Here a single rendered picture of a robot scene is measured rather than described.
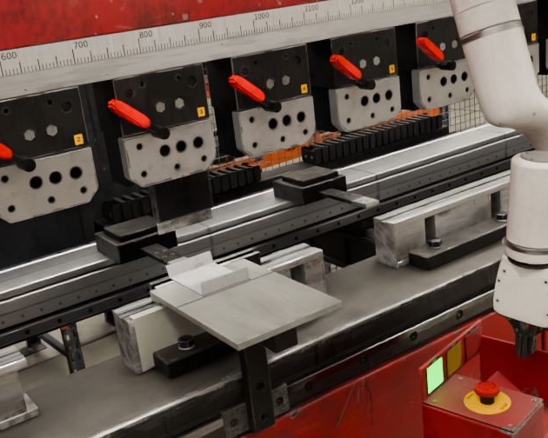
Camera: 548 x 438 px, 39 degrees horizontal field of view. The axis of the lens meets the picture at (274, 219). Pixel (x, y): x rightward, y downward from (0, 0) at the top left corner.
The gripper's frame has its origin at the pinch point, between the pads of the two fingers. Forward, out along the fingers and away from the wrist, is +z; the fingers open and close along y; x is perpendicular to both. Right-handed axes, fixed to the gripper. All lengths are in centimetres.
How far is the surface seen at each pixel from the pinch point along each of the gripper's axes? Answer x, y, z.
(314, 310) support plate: -32.1, -17.6, -14.3
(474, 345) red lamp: 1.6, -9.7, 4.6
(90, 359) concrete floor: 46, -204, 102
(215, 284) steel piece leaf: -34, -36, -14
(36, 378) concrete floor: 24, -211, 103
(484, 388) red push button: -10.8, -1.4, 3.5
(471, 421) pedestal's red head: -15.0, -1.2, 7.1
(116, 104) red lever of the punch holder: -43, -43, -43
